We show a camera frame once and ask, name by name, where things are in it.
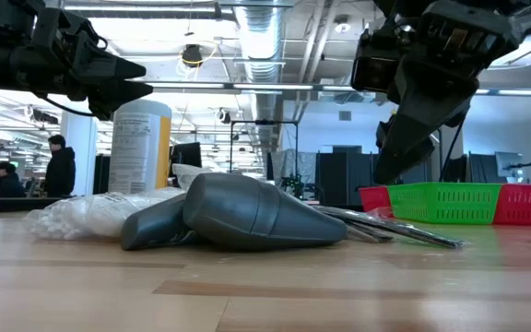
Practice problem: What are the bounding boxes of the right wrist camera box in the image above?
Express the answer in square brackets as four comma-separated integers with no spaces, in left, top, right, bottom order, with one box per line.
[350,28,405,93]

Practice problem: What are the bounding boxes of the black partition panels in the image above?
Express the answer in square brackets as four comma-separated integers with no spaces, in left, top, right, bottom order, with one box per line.
[315,151,380,208]

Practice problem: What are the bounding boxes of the thin black frame stand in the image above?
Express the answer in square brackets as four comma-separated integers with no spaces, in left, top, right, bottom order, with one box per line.
[229,119,300,175]

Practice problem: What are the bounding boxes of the black desk monitor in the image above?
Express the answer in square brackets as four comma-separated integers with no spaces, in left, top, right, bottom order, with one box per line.
[170,141,203,170]

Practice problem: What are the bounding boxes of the black aluminium table frame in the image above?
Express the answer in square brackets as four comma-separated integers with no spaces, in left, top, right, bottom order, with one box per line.
[0,196,363,214]

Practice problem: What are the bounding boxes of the green plastic mesh basket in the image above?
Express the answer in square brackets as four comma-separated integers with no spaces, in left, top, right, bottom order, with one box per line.
[387,182,502,226]

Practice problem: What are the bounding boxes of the black room partition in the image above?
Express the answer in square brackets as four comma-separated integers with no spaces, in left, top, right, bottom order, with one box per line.
[92,154,112,196]

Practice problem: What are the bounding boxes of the red plastic mesh basket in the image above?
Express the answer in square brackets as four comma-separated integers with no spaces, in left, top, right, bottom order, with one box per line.
[359,185,394,218]
[493,184,531,227]

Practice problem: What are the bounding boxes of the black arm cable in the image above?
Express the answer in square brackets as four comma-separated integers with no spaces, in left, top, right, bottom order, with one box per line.
[439,114,467,184]
[42,94,94,119]

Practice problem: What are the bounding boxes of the seated person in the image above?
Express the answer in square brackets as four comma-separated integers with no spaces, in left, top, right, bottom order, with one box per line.
[0,160,27,199]

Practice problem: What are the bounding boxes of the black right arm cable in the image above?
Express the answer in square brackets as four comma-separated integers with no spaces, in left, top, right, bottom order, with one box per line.
[439,114,467,184]

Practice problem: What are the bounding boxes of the standing person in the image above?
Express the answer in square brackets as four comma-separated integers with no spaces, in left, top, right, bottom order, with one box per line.
[43,134,77,198]

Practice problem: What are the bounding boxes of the white round pillar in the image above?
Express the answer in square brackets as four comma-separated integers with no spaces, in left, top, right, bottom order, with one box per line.
[60,110,99,197]

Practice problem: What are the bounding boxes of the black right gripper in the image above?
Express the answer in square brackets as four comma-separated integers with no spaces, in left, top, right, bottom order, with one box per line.
[374,0,525,185]

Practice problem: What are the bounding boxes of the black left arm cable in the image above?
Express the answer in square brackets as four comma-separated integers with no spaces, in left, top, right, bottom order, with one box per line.
[42,94,94,119]

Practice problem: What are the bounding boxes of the silver ventilation duct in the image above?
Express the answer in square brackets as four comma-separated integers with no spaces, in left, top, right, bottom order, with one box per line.
[233,0,289,156]

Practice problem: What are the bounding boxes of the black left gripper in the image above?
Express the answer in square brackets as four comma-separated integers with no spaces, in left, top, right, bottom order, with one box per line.
[28,6,154,122]

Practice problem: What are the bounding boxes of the dark grey long tube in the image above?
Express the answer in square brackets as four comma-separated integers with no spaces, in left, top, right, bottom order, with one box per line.
[312,205,466,250]

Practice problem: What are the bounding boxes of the white wipes canister orange label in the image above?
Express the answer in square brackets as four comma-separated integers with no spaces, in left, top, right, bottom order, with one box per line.
[107,99,173,196]

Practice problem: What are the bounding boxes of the black overhead camera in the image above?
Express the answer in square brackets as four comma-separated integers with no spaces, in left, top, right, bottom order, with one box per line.
[181,43,204,69]

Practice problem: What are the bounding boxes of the long LED light bar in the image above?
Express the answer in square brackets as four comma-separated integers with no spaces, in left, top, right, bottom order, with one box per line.
[145,81,531,97]

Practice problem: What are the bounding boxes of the grey desk monitor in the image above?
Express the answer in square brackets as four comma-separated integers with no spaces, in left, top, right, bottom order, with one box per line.
[494,150,524,179]

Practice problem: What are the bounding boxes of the grey hair dryer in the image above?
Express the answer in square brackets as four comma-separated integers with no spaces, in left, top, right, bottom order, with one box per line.
[182,172,348,253]

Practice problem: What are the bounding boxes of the clear vanity pack bag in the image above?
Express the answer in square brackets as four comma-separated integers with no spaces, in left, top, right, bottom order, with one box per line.
[171,163,214,191]
[80,186,188,218]
[24,196,131,241]

